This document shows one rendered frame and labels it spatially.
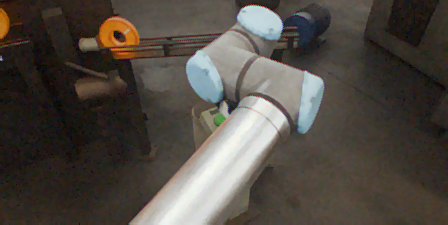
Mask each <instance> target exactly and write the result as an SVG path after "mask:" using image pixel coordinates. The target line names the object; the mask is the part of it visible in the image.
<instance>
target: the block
mask: <svg viewBox="0 0 448 225"><path fill-rule="evenodd" d="M41 14H42V17H43V22H44V23H45V26H46V28H47V31H48V34H49V36H50V39H51V41H52V44H53V45H54V49H55V50H56V54H57V55H58V58H59V60H60V63H61V65H62V67H68V66H66V64H64V62H65V61H66V59H67V58H68V57H69V58H71V59H72V61H71V63H73V64H80V59H79V57H78V53H77V51H76V47H75V46H74V42H73V38H72V36H71V33H70V31H69V27H68V25H67V21H66V20H65V16H64V14H63V10H62V9H61V8H59V7H57V8H53V9H45V10H43V11H41Z"/></svg>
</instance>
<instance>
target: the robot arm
mask: <svg viewBox="0 0 448 225"><path fill-rule="evenodd" d="M237 19H238V20H237V22H236V24H235V26H233V27H232V28H230V29H229V30H228V31H226V32H225V33H223V34H222V35H220V37H218V38H217V39H216V40H214V41H213V42H211V43H210V44H208V45H207V46H206V47H204V49H201V51H197V53H196V54H195V56H193V57H192V58H190V60H188V63H187V66H186V72H187V73H186V74H188V80H189V81H190V84H191V86H192V88H193V89H194V90H195V91H196V92H197V94H198V95H199V96H200V97H201V98H203V99H205V100H206V101H207V102H211V103H215V105H216V106H217V108H218V110H219V111H220V113H221V114H222V115H223V116H224V117H225V118H227V119H226V120H224V122H222V125H220V127H218V129H216V130H215V132H213V134H212V135H211V136H210V137H209V138H208V139H207V140H206V141H205V143H204V144H203V145H201V147H200V148H199V149H198V150H197V152H195V154H193V155H192V157H190V159H188V161H187V162H186V163H185V164H184V165H183V166H182V167H181V168H180V169H179V171H178V172H177V173H176V174H174V176H173V177H172V178H171V179H170V181H168V183H166V185H164V186H163V188H162V189H161V190H160V191H159V192H158V193H157V194H156V195H155V197H154V198H152V200H150V202H149V203H148V204H147V205H146V207H144V209H142V211H140V213H138V215H137V216H136V217H135V218H134V219H133V220H132V221H131V222H130V223H129V225H223V224H224V223H225V221H227V219H228V218H229V216H230V215H231V213H232V212H233V211H234V209H235V208H236V206H238V204H239V203H240V201H241V199H243V197H244V196H245V194H246V193H247V191H248V190H249V189H250V187H251V186H252V184H254V182H255V181H256V179H257V178H258V177H259V175H260V174H261V172H262V171H263V170H264V168H265V167H266V166H267V164H268V162H269V161H270V159H272V157H273V156H274V154H275V153H276V152H277V150H278V149H279V148H280V146H281V145H282V143H283V142H284V141H287V139H288V138H289V136H291V134H292V133H293V131H294V130H296V131H297V133H298V134H305V133H306V132H307V131H308V129H309V128H310V127H311V124H312V123H313V122H314V118H315V117H316V113H317V112H318V108H319V106H320V102H321V99H322V97H323V90H324V84H323V81H322V79H320V78H319V77H316V76H314V75H313V74H309V73H308V72H307V71H305V72H304V71H302V70H298V69H296V68H293V67H290V66H288V65H284V64H282V63H278V62H276V61H274V60H270V59H269V58H270V57H271V54H272V52H273V49H274V48H275V44H276V43H277V40H278V39H280V36H281V35H280V34H281V32H282V21H281V20H280V19H279V17H278V16H277V15H276V14H275V13H273V12H272V11H270V10H269V9H266V8H264V7H261V6H246V7H245V8H243V9H242V10H241V12H240V13H239V14H238V16H237ZM232 111H233V112H232ZM231 112H232V113H231Z"/></svg>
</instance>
